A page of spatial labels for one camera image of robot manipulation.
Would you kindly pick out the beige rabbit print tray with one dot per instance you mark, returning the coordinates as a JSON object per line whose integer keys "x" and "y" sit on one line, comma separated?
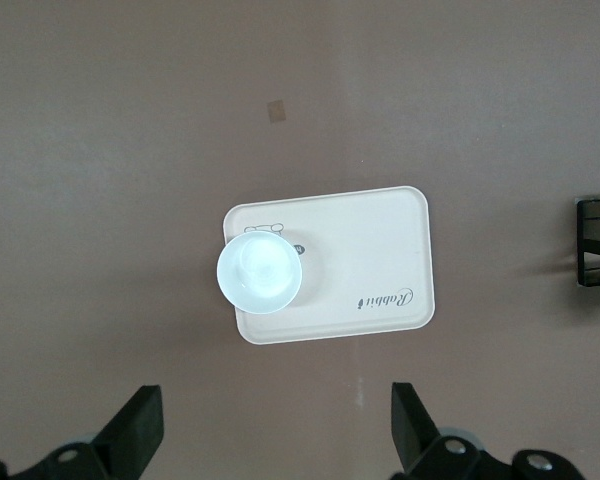
{"x": 365, "y": 240}

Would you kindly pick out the small brown tape patch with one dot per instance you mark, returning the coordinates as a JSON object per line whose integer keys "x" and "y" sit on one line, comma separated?
{"x": 277, "y": 111}

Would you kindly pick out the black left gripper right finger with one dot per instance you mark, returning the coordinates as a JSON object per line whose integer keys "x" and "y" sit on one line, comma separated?
{"x": 412, "y": 430}

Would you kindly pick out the white bowl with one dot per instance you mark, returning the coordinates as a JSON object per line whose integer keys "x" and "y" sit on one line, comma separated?
{"x": 259, "y": 272}

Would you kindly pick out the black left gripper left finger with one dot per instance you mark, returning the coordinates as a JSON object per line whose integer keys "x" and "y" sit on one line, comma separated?
{"x": 135, "y": 430}

